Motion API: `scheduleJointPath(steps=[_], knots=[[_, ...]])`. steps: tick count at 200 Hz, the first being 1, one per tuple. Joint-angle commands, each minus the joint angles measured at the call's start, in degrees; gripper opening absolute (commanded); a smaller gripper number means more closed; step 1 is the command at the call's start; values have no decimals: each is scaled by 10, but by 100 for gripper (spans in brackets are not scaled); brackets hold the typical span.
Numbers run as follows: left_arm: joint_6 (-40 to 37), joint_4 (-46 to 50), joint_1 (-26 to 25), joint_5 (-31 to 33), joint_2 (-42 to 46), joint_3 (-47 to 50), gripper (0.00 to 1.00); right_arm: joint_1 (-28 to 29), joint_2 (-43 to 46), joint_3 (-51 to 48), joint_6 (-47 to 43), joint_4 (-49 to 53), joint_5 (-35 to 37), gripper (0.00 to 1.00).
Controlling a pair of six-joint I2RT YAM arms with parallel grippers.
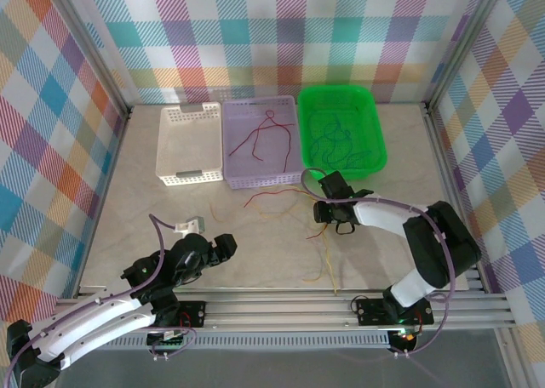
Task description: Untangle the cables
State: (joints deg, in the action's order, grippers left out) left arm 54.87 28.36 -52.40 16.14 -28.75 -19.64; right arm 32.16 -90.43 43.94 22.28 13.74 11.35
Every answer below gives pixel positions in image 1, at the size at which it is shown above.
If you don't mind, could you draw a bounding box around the controller board with green terminals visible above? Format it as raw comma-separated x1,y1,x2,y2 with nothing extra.
146,328,192,349

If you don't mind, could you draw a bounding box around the purple perforated plastic basket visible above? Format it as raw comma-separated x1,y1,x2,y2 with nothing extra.
221,95,303,191

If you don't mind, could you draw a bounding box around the green mesh plastic basket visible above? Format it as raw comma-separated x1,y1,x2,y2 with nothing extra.
296,84,390,181

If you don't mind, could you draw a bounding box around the white perforated plastic basket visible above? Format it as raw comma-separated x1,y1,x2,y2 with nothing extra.
155,101,225,188

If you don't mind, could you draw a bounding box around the controller board with orange part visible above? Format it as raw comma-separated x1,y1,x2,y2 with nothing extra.
389,326,421,347

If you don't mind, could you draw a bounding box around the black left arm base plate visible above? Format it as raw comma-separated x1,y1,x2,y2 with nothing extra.
176,300,209,328

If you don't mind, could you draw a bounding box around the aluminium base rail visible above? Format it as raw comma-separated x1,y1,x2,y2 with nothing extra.
54,289,514,333

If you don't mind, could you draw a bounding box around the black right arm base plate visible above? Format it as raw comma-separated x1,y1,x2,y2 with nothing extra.
354,298,434,326

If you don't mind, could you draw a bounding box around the grey slotted cable duct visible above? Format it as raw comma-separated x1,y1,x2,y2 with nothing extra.
66,330,392,351

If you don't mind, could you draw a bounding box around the aluminium table edge rail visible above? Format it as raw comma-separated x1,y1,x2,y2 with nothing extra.
422,101,491,294
74,106,132,298

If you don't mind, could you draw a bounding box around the aluminium frame post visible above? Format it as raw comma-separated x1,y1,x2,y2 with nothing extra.
423,0,510,108
40,0,133,119

